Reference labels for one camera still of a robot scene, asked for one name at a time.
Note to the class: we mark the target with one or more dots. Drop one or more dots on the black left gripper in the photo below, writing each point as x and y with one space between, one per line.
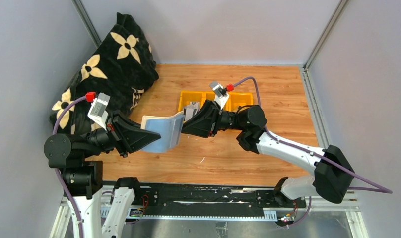
116 133

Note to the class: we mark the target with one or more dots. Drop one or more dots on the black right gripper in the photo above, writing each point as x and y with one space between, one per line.
215 119

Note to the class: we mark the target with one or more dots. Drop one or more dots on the beige leather card holder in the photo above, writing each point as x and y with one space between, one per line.
169 129

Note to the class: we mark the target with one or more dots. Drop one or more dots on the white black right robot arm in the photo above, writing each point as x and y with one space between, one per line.
330 173

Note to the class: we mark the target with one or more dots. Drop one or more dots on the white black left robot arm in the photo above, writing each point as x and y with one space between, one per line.
83 181

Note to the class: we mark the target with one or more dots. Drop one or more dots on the white cards in bin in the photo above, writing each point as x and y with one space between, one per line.
190 110

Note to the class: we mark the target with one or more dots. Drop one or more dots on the yellow bin middle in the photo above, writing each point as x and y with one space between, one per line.
208 96

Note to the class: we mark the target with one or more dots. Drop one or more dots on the yellow bin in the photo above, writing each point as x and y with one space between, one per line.
188 96
208 96
237 100

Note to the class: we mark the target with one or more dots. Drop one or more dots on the yellow bin left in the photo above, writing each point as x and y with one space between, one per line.
188 96

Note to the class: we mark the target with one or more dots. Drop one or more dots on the yellow bin right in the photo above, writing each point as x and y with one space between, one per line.
237 100

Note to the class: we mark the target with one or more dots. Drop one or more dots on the black floral plush blanket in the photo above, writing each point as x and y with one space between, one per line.
122 67

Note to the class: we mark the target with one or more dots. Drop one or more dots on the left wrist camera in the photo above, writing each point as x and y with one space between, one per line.
97 112

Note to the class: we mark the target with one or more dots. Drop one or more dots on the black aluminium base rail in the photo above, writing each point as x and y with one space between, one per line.
200 202

